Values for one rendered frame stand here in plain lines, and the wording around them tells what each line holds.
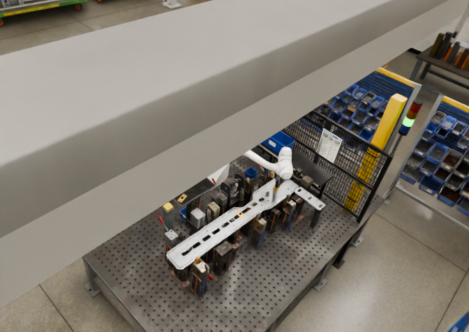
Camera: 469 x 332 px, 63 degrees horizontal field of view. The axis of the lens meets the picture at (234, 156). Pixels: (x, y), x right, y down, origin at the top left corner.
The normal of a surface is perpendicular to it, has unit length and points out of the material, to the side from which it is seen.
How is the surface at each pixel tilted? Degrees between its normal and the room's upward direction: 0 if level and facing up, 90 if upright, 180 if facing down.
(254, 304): 0
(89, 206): 90
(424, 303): 0
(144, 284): 0
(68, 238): 90
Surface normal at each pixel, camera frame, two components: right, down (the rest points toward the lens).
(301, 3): 0.11, -0.75
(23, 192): 0.72, 0.51
